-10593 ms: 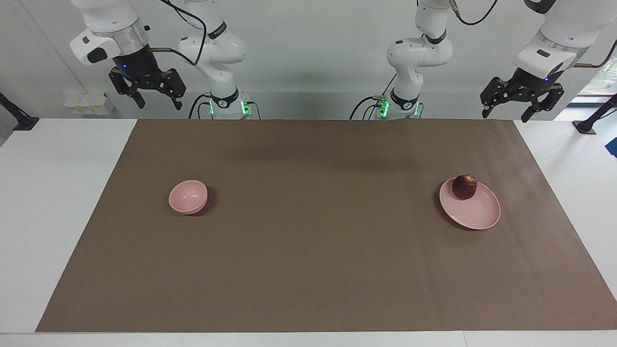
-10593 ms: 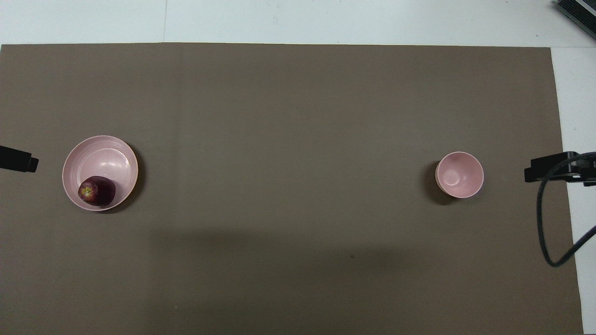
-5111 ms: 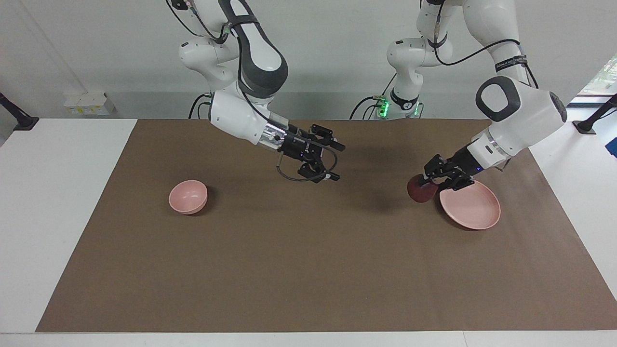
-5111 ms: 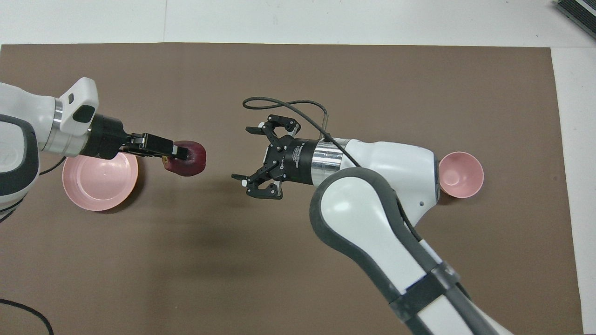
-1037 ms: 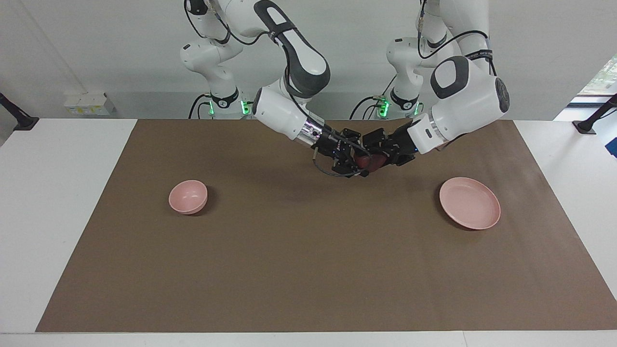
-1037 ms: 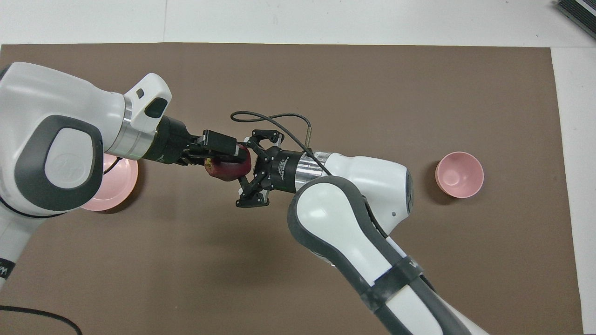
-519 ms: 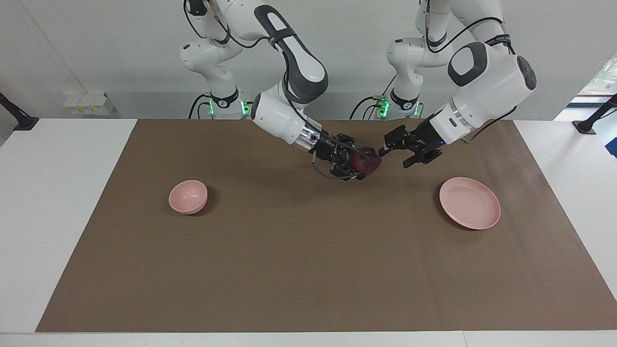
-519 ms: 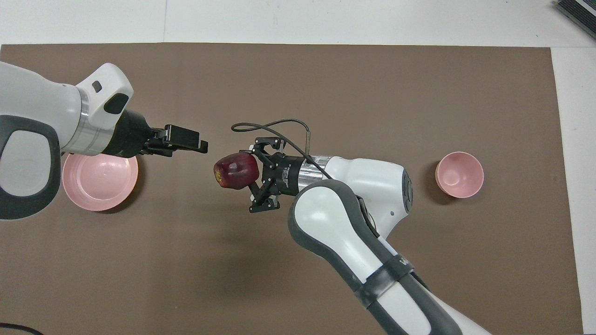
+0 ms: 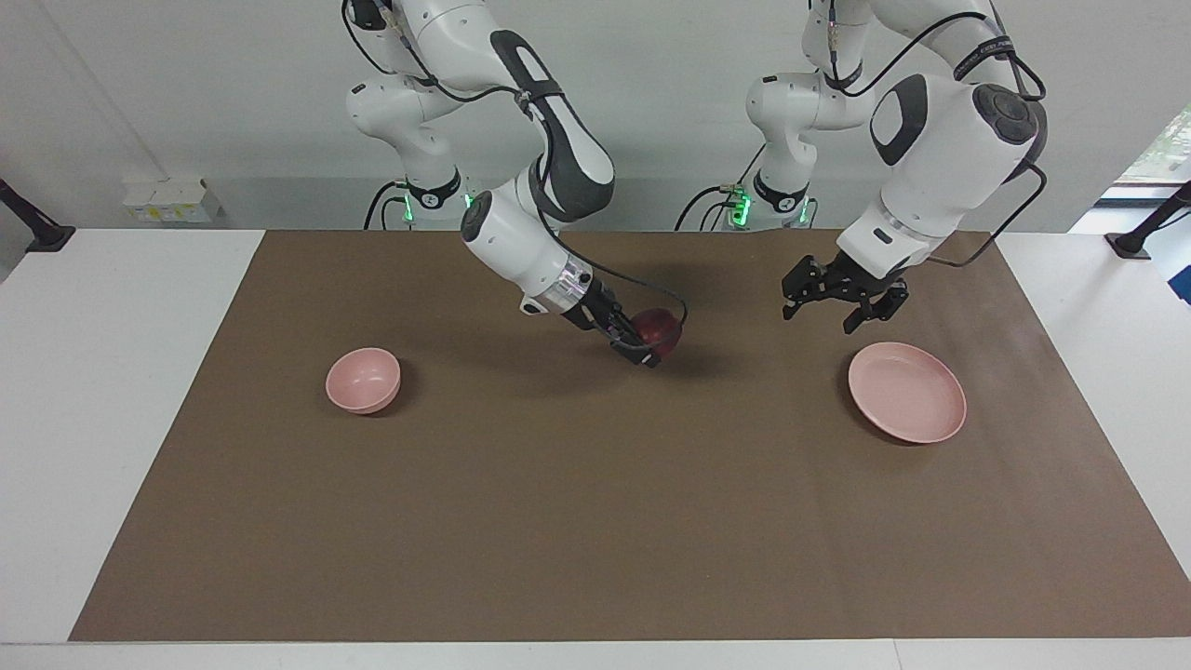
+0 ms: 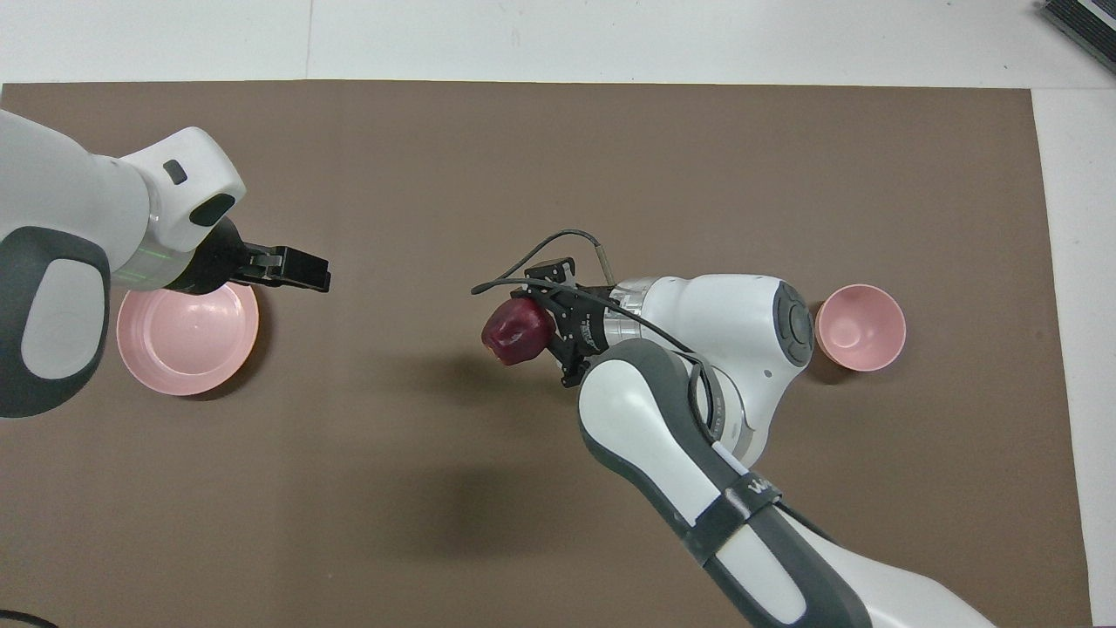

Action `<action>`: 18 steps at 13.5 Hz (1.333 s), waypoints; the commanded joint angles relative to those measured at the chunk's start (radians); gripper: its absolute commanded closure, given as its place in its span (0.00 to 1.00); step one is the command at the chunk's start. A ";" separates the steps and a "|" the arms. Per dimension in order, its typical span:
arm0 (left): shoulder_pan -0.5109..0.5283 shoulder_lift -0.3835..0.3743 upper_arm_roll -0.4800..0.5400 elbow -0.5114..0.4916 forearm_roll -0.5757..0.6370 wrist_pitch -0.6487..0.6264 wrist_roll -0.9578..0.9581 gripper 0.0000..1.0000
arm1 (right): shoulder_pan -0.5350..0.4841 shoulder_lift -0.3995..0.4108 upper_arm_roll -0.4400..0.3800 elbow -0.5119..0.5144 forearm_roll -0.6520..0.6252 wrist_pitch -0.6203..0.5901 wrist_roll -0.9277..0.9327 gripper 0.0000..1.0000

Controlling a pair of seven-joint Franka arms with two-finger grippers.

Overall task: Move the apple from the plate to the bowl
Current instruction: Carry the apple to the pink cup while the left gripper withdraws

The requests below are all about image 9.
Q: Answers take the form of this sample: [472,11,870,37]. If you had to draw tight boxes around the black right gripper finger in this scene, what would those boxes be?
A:
[609,324,664,370]

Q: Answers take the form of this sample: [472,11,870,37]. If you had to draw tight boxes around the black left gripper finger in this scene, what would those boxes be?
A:
[843,279,911,335]
[782,259,827,322]

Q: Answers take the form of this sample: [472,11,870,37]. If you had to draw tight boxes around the dark red apple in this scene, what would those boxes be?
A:
[631,308,685,359]

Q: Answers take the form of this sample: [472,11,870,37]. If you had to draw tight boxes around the pink plate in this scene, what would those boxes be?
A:
[848,342,968,445]

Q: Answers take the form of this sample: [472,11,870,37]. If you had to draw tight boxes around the pink bowl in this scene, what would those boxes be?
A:
[325,347,402,415]

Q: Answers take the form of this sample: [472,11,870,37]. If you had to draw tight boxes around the brown table mat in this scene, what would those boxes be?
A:
[68,230,1191,643]

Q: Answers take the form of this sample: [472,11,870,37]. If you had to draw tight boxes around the black stand pole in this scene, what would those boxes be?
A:
[0,177,76,253]
[1105,181,1191,261]

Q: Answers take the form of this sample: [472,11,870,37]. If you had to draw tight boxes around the window with green foliage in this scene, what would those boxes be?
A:
[1112,104,1191,201]

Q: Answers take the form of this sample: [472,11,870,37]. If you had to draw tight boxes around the white tissue box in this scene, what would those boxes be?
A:
[123,177,224,224]

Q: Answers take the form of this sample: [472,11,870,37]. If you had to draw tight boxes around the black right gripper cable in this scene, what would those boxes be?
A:
[340,0,690,351]

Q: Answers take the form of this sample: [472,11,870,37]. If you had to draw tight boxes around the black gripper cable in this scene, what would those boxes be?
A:
[810,0,1050,269]
[340,0,690,351]

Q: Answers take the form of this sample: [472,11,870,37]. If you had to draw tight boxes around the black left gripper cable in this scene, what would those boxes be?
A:
[810,0,1050,269]

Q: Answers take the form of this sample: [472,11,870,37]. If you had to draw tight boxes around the black base power cable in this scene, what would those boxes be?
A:
[362,180,403,231]
[675,184,742,232]

